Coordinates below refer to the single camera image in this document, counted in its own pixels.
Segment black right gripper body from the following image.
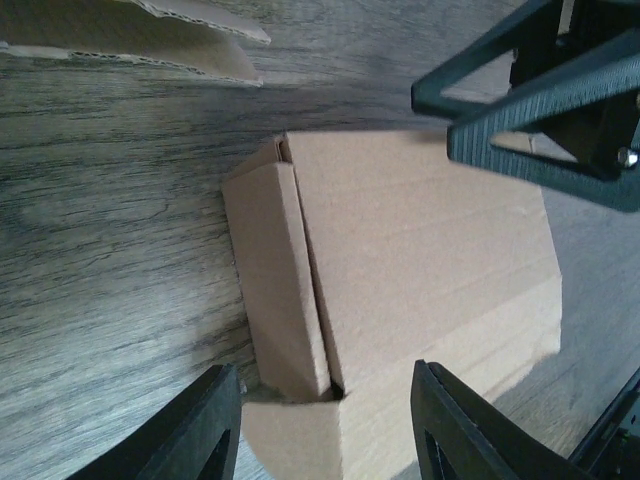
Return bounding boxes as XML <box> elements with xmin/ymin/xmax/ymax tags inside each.
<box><xmin>508</xmin><ymin>0</ymin><xmax>640</xmax><ymax>166</ymax></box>

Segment stack of flat cardboard blanks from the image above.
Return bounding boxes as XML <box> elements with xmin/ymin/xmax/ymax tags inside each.
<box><xmin>0</xmin><ymin>0</ymin><xmax>272</xmax><ymax>89</ymax></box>

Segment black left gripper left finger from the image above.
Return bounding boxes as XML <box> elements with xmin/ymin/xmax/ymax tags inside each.
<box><xmin>70</xmin><ymin>364</ymin><xmax>241</xmax><ymax>479</ymax></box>

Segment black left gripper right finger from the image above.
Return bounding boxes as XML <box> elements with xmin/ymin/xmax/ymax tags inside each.
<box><xmin>411</xmin><ymin>360</ymin><xmax>592</xmax><ymax>479</ymax></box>

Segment brown cardboard box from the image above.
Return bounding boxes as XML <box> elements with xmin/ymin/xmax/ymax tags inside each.
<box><xmin>222</xmin><ymin>131</ymin><xmax>562</xmax><ymax>479</ymax></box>

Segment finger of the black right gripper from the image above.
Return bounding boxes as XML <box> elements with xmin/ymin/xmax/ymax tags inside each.
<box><xmin>410</xmin><ymin>1</ymin><xmax>563</xmax><ymax>120</ymax></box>
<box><xmin>446</xmin><ymin>27</ymin><xmax>640</xmax><ymax>214</ymax></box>

